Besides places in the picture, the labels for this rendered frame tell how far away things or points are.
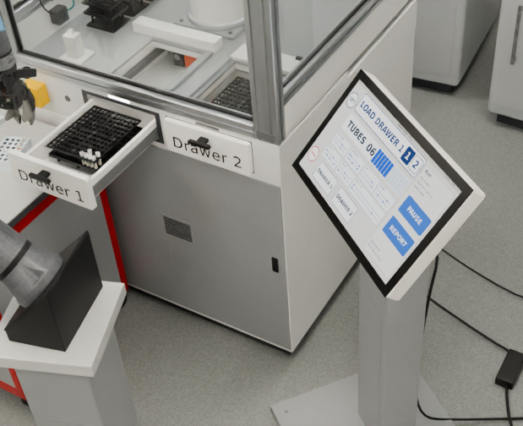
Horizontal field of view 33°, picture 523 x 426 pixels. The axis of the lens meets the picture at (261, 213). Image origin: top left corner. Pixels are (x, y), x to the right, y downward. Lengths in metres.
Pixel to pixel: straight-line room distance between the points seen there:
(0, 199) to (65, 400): 0.66
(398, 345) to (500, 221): 1.28
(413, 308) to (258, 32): 0.82
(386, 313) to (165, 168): 0.85
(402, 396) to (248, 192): 0.74
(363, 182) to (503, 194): 1.70
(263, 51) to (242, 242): 0.73
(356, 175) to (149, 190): 0.94
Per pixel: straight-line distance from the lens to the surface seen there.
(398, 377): 2.58
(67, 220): 2.86
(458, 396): 3.04
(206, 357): 3.15
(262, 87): 2.34
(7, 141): 2.89
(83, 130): 2.67
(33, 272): 2.17
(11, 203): 2.70
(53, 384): 2.38
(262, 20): 2.23
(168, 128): 2.61
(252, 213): 2.66
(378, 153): 2.11
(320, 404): 2.95
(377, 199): 2.07
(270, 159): 2.47
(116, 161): 2.56
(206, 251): 2.91
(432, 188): 1.98
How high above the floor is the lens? 2.42
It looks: 42 degrees down
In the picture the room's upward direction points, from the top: 5 degrees counter-clockwise
